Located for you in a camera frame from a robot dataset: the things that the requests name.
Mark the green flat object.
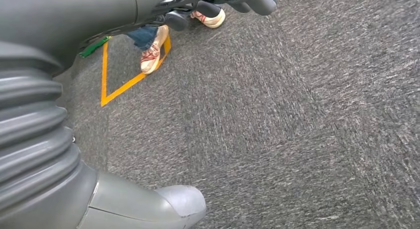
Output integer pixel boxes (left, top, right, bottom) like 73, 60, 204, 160
78, 36, 111, 58

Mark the person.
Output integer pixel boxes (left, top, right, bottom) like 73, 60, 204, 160
126, 8, 226, 75

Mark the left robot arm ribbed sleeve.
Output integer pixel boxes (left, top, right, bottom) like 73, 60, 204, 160
0, 40, 83, 217

